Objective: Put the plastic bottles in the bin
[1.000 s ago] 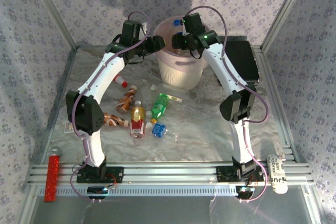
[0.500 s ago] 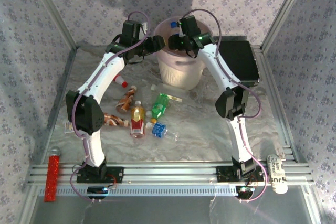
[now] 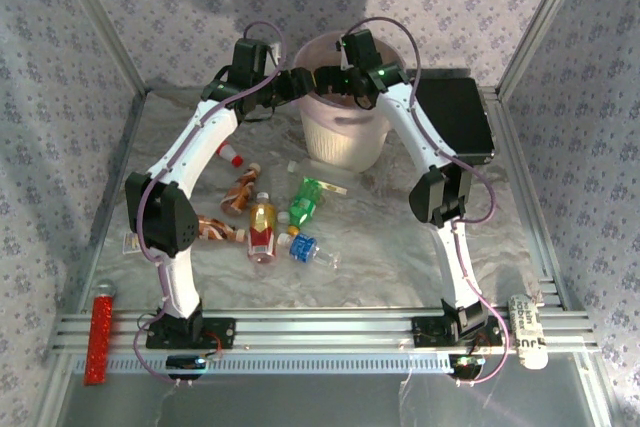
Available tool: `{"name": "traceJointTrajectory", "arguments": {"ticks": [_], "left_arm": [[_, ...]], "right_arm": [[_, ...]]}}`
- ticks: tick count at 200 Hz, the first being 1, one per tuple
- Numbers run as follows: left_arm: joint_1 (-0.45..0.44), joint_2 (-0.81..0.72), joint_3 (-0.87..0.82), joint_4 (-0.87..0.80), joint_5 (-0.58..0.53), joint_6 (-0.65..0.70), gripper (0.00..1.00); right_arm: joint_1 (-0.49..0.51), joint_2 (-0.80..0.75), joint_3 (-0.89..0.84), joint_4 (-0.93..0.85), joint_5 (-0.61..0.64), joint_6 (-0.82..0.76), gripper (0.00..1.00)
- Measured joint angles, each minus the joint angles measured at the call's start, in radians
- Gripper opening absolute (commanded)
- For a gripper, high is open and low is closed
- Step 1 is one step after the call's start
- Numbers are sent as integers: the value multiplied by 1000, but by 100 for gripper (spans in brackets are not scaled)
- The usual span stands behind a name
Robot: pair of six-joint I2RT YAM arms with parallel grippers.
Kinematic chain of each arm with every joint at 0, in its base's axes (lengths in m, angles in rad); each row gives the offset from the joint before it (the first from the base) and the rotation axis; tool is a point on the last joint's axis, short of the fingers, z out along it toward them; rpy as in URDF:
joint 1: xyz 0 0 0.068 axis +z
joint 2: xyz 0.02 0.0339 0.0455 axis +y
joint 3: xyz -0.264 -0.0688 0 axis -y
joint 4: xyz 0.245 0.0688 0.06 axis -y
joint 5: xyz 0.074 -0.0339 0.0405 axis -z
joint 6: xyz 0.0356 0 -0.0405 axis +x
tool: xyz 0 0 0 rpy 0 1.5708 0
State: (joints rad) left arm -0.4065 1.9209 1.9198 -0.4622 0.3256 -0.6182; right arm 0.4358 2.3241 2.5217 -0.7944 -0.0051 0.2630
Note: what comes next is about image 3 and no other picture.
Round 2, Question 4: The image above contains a black case with metal edges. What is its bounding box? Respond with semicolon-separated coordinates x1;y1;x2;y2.
412;75;497;166

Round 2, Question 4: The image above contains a clear bottle with blue label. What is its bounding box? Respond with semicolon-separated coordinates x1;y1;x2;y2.
278;231;342;269

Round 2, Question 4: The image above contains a lilac plastic bin liner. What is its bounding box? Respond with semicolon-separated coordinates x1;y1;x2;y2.
292;30;402;127

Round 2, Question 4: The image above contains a large clear plastic bottle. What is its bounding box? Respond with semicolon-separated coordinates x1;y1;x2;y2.
287;159;357;197

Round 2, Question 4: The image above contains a slotted grey cable duct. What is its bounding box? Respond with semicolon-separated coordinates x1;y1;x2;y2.
73;350;484;376

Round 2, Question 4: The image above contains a white ribbed waste bin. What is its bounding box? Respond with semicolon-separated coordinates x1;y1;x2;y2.
298;104;390;171

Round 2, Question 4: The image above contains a gold and red drink bottle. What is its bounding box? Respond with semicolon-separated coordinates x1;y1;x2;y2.
247;191;278;264

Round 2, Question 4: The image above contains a small black controller board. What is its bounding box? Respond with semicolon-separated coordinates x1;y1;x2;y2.
449;354;489;378
165;354;209;373

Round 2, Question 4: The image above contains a red glitter tube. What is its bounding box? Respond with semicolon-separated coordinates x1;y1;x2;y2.
82;280;117;387

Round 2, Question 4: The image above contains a white bottle with red cap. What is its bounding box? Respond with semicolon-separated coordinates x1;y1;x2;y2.
215;142;245;169

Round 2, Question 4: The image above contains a green soda bottle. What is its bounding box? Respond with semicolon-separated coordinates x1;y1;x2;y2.
288;175;324;236

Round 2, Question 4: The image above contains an aluminium frame post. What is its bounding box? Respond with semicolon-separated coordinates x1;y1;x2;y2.
497;0;594;96
49;0;149;96

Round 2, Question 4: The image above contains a clear bottle with white cap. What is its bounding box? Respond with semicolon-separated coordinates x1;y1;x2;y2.
276;171;292;224

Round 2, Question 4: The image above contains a white label tag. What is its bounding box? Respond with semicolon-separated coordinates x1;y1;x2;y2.
507;291;550;371

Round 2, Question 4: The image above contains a purple cable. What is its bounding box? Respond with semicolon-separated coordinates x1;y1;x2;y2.
344;16;510;388
133;20;287;388

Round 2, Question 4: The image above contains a brown coffee drink bottle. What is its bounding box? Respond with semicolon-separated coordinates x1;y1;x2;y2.
197;215;247;244
220;162;262;217

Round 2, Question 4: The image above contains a horizontal aluminium base rail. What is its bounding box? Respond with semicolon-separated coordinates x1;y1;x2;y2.
49;307;601;354

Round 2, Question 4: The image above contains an aluminium side rail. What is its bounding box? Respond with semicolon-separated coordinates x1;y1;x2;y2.
492;89;619;427
37;91;149;427

